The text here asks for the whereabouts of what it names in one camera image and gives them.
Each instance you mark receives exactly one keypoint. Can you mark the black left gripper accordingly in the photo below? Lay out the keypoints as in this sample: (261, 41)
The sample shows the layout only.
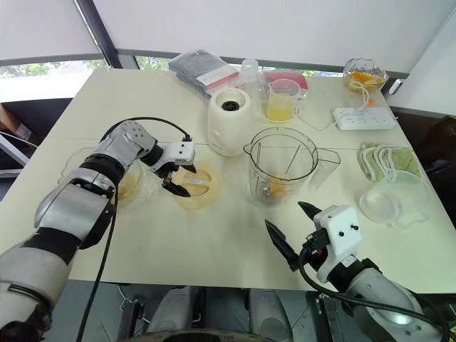
(169, 171)

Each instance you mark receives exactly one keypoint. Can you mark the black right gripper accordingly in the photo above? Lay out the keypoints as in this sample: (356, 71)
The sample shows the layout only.
(315, 249)

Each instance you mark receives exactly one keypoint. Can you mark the small clear plastic cup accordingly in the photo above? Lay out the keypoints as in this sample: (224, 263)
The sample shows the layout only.
(388, 201)

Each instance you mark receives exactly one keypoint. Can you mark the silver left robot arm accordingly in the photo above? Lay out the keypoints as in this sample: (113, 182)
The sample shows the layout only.
(67, 210)

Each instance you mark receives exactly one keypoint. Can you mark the cream blender lid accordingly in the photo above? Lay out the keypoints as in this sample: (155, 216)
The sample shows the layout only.
(204, 192)

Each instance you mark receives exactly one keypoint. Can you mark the cream blender base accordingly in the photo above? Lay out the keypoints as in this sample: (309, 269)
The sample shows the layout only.
(228, 128)

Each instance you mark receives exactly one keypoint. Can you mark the clear blender jar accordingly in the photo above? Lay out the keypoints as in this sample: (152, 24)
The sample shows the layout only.
(281, 156)

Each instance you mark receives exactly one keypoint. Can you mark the glass bowl of orange peels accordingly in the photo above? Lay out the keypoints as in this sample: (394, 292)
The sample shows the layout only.
(365, 78)

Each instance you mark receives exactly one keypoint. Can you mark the wavy clear glass bowl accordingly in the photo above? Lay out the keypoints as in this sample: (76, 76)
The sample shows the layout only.
(144, 185)

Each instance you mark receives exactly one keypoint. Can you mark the grey rounded shape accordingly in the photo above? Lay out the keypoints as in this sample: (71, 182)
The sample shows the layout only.
(267, 313)
(174, 310)

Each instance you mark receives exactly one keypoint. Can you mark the bagged dark cloth pack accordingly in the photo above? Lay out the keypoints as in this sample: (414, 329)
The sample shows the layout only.
(199, 69)

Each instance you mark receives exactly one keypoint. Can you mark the measuring cup with juice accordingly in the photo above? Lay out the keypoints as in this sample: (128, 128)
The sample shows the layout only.
(281, 108)

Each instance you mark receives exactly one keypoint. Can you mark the clear plastic bottle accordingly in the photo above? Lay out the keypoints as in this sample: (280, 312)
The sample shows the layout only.
(251, 73)

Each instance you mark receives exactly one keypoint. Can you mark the green cloth with white trim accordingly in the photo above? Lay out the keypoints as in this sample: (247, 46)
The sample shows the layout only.
(404, 160)

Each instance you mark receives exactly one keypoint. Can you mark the white power strip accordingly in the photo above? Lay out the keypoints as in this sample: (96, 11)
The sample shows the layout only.
(365, 119)

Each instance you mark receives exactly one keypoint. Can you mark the red flat pack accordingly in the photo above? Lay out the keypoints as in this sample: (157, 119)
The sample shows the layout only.
(294, 76)

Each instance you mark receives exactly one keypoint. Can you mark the black chair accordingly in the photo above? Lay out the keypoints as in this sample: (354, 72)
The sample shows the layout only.
(440, 149)

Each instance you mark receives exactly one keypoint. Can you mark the brown cardboard box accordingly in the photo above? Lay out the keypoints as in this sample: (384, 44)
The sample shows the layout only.
(19, 126)

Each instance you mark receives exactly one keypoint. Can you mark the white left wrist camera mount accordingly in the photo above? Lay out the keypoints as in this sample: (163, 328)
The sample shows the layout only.
(180, 151)

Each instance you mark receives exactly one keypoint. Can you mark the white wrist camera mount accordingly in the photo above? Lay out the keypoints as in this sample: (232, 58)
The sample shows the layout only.
(338, 224)
(180, 151)

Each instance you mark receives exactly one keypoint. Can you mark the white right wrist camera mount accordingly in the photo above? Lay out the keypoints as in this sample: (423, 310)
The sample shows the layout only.
(338, 224)

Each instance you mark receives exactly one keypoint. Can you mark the black metal bracket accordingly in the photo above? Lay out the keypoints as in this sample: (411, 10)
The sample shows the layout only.
(132, 317)
(331, 320)

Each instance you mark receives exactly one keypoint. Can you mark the black window frame bar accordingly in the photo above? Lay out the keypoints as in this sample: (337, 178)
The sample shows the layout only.
(101, 33)

